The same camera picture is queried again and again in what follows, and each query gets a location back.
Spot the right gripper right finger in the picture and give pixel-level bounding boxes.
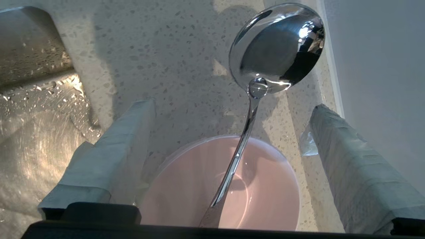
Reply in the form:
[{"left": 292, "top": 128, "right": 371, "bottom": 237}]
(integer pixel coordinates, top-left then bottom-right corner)
[{"left": 300, "top": 104, "right": 425, "bottom": 236}]

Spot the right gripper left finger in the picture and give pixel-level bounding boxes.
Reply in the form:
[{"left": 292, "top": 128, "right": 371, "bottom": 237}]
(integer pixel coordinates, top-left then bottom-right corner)
[{"left": 38, "top": 97, "right": 156, "bottom": 219}]

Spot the pink bowl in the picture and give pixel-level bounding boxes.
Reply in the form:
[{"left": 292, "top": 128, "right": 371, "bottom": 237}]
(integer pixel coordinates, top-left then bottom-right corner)
[{"left": 138, "top": 134, "right": 301, "bottom": 231}]

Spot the metal spoon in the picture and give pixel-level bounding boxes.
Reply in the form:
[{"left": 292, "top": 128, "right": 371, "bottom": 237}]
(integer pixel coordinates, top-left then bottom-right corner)
[{"left": 199, "top": 3, "right": 326, "bottom": 229}]

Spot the stainless steel sink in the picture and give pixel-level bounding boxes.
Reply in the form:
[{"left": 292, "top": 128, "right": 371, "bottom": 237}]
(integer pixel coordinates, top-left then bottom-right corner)
[{"left": 0, "top": 6, "right": 103, "bottom": 229}]

